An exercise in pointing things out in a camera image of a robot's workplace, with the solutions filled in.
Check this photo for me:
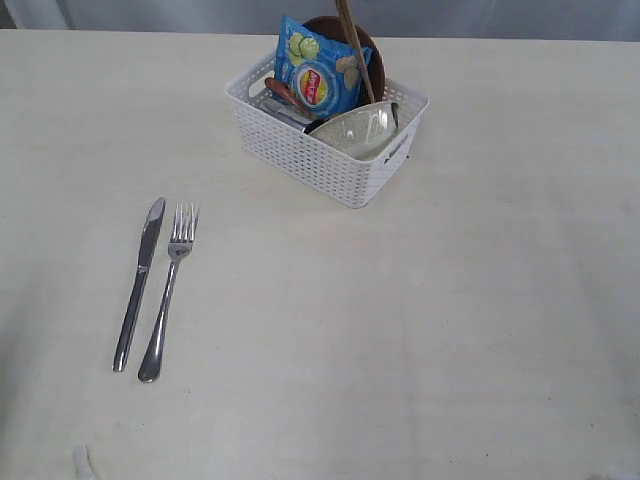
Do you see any silver metal fork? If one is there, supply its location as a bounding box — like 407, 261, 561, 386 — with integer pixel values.
137, 203, 199, 383

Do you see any silver metal table knife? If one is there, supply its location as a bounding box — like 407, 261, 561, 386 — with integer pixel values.
112, 197, 166, 372

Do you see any brown round plate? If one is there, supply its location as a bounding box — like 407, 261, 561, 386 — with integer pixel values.
303, 16, 386, 101

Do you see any white perforated plastic basket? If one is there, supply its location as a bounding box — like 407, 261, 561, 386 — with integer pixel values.
225, 52, 429, 208

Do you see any grey speckled ceramic bowl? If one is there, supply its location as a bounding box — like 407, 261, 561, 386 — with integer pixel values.
310, 100, 399, 160

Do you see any shiny steel cup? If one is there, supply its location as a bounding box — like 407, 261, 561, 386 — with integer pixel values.
258, 97, 315, 134

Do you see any blue chips bag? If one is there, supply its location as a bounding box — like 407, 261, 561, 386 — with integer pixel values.
274, 15, 372, 119

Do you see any white curtain backdrop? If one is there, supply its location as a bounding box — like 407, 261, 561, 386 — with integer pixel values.
1, 0, 639, 41

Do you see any brown wooden handled utensil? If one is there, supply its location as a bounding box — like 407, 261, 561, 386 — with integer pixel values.
264, 77, 316, 120

